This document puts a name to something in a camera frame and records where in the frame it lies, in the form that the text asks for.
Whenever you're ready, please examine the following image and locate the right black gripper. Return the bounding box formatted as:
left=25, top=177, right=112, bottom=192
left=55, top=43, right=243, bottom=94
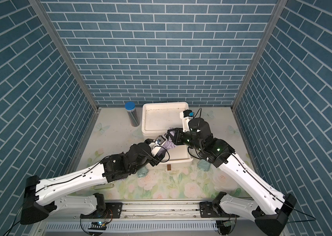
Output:
left=168, top=127, right=203, bottom=152

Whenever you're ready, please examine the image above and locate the purple umbrella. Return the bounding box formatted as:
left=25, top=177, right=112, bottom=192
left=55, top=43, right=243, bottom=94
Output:
left=162, top=132, right=176, bottom=150

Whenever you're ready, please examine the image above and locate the white plastic drawer cabinet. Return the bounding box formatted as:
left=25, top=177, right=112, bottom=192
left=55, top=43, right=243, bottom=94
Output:
left=141, top=102, right=189, bottom=139

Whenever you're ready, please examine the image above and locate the green umbrella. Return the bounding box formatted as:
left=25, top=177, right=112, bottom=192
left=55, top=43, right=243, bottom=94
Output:
left=137, top=167, right=148, bottom=178
left=197, top=160, right=211, bottom=172

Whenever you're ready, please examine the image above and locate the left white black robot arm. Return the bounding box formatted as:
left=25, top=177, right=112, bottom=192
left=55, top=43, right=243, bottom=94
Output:
left=20, top=143, right=170, bottom=225

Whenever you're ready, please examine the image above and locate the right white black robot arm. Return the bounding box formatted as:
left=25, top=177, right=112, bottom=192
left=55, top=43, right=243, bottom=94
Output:
left=167, top=117, right=297, bottom=236

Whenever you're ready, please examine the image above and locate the floral table mat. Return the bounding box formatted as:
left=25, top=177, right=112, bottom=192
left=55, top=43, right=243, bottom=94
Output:
left=74, top=107, right=253, bottom=200

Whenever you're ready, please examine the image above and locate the blue lid pencil tube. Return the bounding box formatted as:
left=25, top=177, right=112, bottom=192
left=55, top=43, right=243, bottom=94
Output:
left=125, top=102, right=139, bottom=127

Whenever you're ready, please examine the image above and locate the green circuit board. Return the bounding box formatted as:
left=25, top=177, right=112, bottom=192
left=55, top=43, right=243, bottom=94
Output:
left=88, top=221, right=107, bottom=231

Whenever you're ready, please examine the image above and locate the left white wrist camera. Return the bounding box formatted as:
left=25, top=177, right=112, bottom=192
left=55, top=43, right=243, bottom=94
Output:
left=149, top=135, right=166, bottom=157

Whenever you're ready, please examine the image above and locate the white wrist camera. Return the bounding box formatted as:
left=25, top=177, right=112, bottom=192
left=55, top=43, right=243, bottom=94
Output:
left=149, top=135, right=166, bottom=157
left=180, top=110, right=194, bottom=132

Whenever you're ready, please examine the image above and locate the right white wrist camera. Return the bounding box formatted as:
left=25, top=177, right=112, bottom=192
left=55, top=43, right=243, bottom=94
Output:
left=180, top=110, right=194, bottom=132

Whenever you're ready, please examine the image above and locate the metal base rail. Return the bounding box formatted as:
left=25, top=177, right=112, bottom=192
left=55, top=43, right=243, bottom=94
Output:
left=45, top=198, right=243, bottom=222

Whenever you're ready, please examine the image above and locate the white slotted cable duct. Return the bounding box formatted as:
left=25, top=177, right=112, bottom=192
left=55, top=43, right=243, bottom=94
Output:
left=46, top=220, right=218, bottom=233

